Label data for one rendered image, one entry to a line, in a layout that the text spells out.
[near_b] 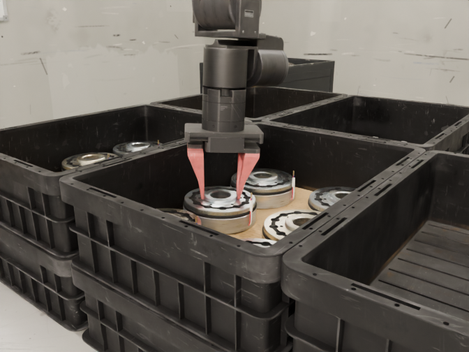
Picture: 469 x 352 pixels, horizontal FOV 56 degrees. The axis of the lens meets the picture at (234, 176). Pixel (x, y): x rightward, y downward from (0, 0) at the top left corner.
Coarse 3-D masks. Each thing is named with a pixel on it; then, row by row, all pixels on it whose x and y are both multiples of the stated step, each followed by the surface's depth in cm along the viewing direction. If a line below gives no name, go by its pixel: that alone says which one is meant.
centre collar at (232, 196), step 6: (210, 192) 63; (216, 192) 64; (222, 192) 64; (228, 192) 64; (204, 198) 62; (210, 198) 61; (216, 198) 61; (222, 198) 61; (228, 198) 61; (234, 198) 62; (222, 204) 61
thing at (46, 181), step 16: (96, 112) 87; (112, 112) 90; (176, 112) 91; (192, 112) 88; (16, 128) 75; (32, 128) 77; (0, 160) 58; (16, 160) 57; (112, 160) 57; (16, 176) 56; (32, 176) 53; (48, 176) 52; (48, 192) 52
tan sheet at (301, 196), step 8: (296, 192) 74; (304, 192) 74; (296, 200) 71; (304, 200) 71; (280, 208) 68; (288, 208) 68; (296, 208) 68; (304, 208) 68; (256, 216) 65; (264, 216) 65; (256, 224) 62; (240, 232) 60; (248, 232) 60; (256, 232) 60
